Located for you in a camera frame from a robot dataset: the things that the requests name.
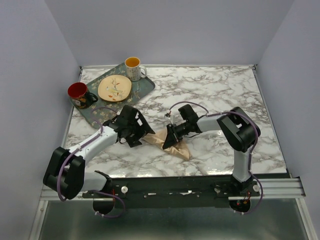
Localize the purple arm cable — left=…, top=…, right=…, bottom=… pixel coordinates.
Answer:
left=164, top=101, right=264, bottom=216
left=56, top=106, right=126, bottom=218

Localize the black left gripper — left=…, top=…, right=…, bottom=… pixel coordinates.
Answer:
left=126, top=113, right=155, bottom=148

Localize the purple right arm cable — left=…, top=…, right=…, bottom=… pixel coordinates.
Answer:
left=164, top=101, right=264, bottom=216

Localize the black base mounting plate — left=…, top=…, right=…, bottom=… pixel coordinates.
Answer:
left=82, top=175, right=260, bottom=212

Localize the black mug red inside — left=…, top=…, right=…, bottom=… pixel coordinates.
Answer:
left=67, top=82, right=99, bottom=109

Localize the cream bird plate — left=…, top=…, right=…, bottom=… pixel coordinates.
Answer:
left=97, top=75, right=132, bottom=102

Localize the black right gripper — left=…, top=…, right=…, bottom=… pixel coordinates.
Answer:
left=163, top=121, right=190, bottom=150

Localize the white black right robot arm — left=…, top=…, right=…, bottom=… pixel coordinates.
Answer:
left=162, top=102, right=261, bottom=196

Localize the white mug yellow inside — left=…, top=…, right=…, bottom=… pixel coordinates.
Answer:
left=124, top=57, right=147, bottom=82

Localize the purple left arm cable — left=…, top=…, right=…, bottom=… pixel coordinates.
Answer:
left=56, top=106, right=126, bottom=218

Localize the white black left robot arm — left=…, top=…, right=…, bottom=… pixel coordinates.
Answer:
left=43, top=105, right=154, bottom=202

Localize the peach cloth napkin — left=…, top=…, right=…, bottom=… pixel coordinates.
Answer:
left=142, top=128, right=192, bottom=161

